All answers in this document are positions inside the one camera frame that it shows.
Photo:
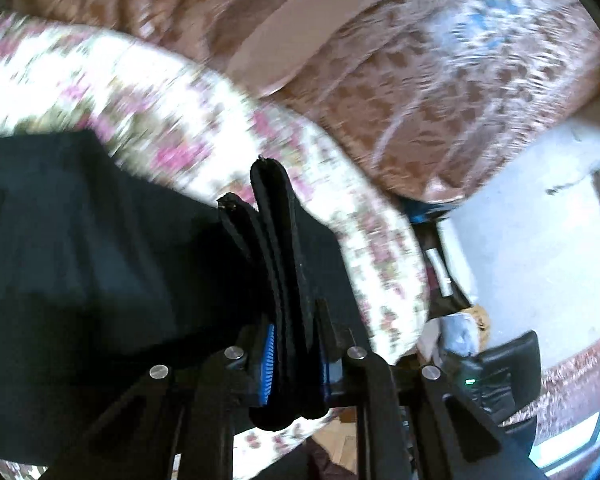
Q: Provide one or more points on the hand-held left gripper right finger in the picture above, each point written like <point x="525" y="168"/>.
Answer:
<point x="365" y="410"/>

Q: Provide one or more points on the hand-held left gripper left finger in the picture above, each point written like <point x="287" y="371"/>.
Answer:
<point x="267" y="366"/>

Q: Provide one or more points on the black embroidered pants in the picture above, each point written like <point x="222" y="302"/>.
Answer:
<point x="130" y="270"/>

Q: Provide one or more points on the white plastic bag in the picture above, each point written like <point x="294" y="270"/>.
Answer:
<point x="462" y="332"/>

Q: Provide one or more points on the brown patterned rug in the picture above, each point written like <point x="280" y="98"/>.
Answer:
<point x="580" y="375"/>

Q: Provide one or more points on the blue plastic object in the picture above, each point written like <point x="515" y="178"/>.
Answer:
<point x="422" y="214"/>

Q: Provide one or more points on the floral bed sheet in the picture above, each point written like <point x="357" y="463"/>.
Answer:
<point x="180" y="105"/>

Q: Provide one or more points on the brown floral curtain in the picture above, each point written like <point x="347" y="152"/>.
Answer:
<point x="405" y="85"/>

